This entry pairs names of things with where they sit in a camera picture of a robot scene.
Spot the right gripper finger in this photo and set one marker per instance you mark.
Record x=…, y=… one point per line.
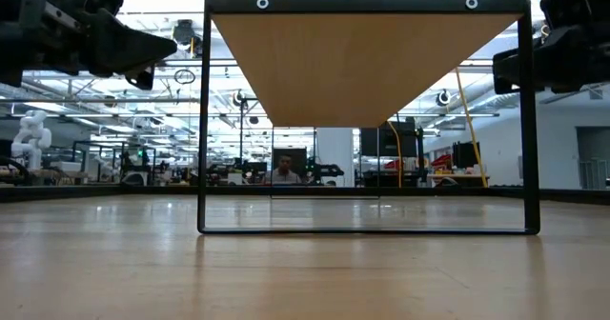
x=548, y=63

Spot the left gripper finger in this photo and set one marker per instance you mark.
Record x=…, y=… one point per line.
x=133, y=44

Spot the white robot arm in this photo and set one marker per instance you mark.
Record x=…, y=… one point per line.
x=33, y=139

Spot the grey door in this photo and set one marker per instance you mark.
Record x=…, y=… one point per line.
x=593, y=148

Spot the small black monitor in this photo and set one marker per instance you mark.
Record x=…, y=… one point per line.
x=464, y=155

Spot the red object on table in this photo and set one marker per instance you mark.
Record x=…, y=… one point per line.
x=442, y=162

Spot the large black screen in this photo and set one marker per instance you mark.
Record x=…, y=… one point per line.
x=376, y=141

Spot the wooden tray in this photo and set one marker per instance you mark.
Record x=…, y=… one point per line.
x=352, y=72

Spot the person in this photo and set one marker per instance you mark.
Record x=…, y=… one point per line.
x=285, y=174

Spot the white pillar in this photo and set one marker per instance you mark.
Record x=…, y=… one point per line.
x=336, y=153

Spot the black frame workstation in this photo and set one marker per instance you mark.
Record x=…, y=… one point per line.
x=136, y=167

